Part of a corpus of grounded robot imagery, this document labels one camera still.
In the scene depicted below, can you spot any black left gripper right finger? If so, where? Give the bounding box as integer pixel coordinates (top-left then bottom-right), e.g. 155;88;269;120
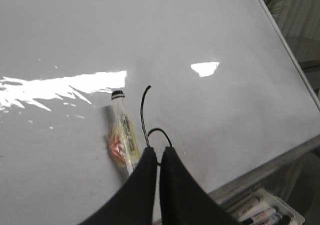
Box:
159;146;239;225

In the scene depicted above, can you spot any white plastic marker tray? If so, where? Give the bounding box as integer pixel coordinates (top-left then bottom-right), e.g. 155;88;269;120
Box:
226;188;306;225

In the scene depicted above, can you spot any white whiteboard with aluminium frame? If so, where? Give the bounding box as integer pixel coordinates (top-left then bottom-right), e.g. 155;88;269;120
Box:
0;0;320;225

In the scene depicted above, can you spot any black capped marker in tray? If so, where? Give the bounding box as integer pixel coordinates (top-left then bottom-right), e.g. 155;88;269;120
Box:
232;196;262;213

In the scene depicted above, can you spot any white marker with black cap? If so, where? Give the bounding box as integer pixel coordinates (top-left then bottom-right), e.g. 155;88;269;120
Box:
107;90;141;176

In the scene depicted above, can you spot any green potted plant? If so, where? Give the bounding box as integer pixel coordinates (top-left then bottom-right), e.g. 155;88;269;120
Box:
263;0;287;16

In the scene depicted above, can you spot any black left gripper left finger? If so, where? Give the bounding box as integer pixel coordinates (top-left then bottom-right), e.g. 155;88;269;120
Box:
81;147;157;225

